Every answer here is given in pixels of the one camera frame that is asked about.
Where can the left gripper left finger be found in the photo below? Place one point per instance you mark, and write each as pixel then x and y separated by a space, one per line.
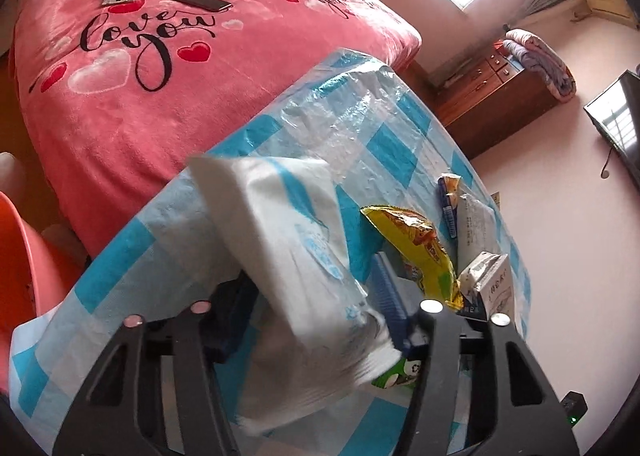
pixel 119 407

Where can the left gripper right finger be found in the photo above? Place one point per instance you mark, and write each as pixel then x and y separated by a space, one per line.
pixel 513 409

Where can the green white snack bag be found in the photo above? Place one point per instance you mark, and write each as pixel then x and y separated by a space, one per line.
pixel 402 374

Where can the white milk carton box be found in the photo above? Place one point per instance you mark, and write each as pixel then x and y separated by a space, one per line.
pixel 487 284

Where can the dark blue milk carton box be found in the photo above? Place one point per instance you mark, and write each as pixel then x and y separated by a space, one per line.
pixel 476 227

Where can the yellow snack bag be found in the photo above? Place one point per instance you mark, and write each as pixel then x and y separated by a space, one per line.
pixel 415 238

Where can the white blue plastic bag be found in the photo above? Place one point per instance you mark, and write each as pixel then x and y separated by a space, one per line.
pixel 319 339

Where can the small blue snack wrapper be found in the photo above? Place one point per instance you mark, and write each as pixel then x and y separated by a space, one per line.
pixel 448 185

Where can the blue checkered table cover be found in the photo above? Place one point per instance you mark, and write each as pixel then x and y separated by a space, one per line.
pixel 383 147

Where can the brown wooden cabinet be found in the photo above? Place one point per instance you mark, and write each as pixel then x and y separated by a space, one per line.
pixel 491 99

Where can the pink love you bedspread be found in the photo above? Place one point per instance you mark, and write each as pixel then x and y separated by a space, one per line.
pixel 116 98

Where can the folded blanket on cabinet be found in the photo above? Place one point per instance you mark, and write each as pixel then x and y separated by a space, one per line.
pixel 534 54

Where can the black smartphone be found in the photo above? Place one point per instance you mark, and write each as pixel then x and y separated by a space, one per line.
pixel 208 5

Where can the white air conditioner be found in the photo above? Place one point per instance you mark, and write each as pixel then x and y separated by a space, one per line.
pixel 615 10

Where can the wall mounted black television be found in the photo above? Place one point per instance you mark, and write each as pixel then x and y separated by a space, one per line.
pixel 616 115

